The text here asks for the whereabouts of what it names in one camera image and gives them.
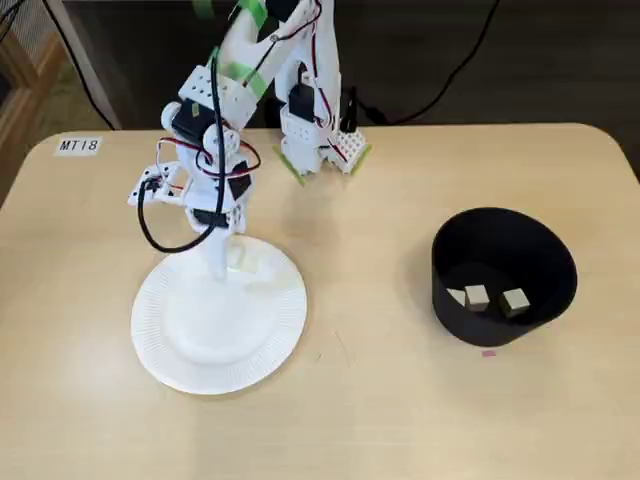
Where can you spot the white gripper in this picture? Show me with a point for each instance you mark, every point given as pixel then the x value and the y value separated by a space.
pixel 206 217

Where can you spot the white cube block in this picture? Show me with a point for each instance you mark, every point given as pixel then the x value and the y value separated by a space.
pixel 515 302
pixel 455 296
pixel 476 297

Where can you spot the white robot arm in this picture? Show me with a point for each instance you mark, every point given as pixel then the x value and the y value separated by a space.
pixel 327 50

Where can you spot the white paper plate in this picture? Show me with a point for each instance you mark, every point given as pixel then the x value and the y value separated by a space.
pixel 215 340

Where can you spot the black pot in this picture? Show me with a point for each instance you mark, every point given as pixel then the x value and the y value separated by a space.
pixel 500 330

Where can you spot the white perforated controller holder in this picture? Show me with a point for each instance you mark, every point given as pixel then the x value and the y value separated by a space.
pixel 350 147

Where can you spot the green tape strip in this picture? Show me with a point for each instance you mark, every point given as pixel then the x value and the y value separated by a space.
pixel 250 80
pixel 202 6
pixel 255 12

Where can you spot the white MT18 label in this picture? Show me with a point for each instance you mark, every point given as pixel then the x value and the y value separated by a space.
pixel 79 145

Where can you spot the black power plug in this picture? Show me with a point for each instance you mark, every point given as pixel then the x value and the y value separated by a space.
pixel 349 110

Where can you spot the grey metal leg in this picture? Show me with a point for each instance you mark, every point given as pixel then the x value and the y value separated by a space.
pixel 85 65

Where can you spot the wooden shelf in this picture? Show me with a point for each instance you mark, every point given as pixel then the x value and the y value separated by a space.
pixel 25 100

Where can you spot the pink tape mark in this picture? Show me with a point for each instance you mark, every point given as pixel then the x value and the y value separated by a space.
pixel 489 354

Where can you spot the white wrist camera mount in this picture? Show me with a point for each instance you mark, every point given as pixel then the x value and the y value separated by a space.
pixel 165 185

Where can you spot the green base plate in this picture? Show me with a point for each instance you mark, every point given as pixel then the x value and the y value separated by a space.
pixel 292 172

